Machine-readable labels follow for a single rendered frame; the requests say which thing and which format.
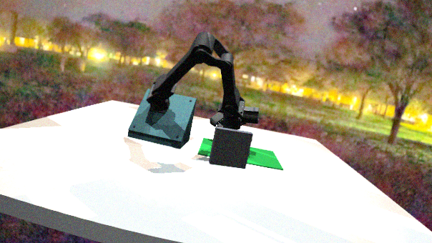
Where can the green circuit board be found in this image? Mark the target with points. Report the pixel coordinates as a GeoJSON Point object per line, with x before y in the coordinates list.
{"type": "Point", "coordinates": [257, 157]}

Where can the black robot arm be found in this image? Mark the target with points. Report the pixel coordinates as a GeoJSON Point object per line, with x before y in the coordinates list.
{"type": "Point", "coordinates": [233, 105]}

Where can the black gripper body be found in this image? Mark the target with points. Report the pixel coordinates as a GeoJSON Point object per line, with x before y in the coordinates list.
{"type": "Point", "coordinates": [217, 120]}

